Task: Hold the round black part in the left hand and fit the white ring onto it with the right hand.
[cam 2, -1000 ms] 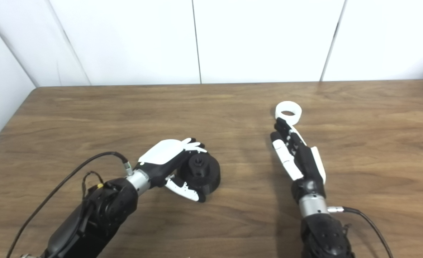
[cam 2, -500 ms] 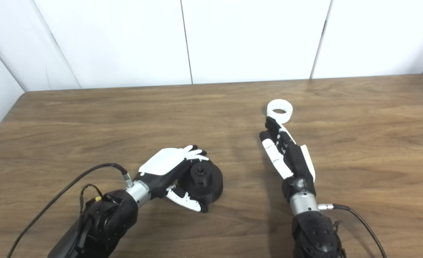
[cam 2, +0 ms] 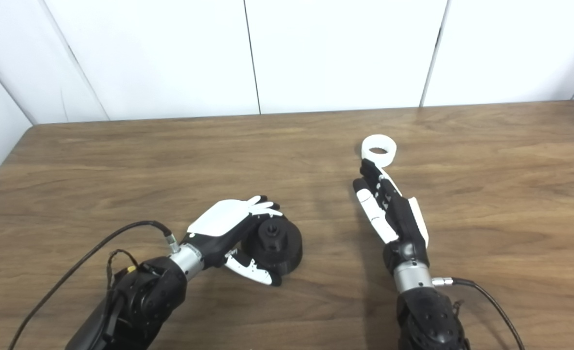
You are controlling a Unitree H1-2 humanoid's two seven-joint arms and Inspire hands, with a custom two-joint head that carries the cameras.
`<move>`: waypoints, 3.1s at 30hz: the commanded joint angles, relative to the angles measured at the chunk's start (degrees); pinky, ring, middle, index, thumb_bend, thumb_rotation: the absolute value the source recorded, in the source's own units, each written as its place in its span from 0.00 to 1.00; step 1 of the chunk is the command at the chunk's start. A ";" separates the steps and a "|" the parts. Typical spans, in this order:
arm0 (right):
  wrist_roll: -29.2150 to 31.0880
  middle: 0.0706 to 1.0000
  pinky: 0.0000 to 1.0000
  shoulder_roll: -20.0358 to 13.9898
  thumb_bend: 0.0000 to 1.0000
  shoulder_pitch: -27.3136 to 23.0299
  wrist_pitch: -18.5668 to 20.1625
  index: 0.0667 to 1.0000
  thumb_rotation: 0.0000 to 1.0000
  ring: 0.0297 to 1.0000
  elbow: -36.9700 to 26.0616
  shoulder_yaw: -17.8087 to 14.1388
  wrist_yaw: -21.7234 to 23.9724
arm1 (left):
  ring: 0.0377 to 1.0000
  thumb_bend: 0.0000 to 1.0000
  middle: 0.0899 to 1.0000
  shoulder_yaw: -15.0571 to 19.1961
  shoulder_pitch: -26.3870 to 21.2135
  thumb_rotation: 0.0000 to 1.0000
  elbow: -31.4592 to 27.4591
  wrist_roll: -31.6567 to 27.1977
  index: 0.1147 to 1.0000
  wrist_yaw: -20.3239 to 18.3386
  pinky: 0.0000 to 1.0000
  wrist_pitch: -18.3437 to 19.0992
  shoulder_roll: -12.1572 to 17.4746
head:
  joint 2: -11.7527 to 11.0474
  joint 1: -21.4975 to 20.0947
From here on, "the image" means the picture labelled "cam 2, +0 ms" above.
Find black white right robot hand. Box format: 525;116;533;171
353;158;430;275

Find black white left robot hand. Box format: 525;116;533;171
182;195;284;286

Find round black plastic part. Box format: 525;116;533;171
242;217;303;277

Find white plastic ring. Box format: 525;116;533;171
361;134;397;167

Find thin left arm wires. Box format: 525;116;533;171
105;249;142;292

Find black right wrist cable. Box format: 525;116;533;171
432;276;526;350

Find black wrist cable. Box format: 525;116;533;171
432;276;526;350
7;221;180;350

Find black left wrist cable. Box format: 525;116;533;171
7;221;180;350

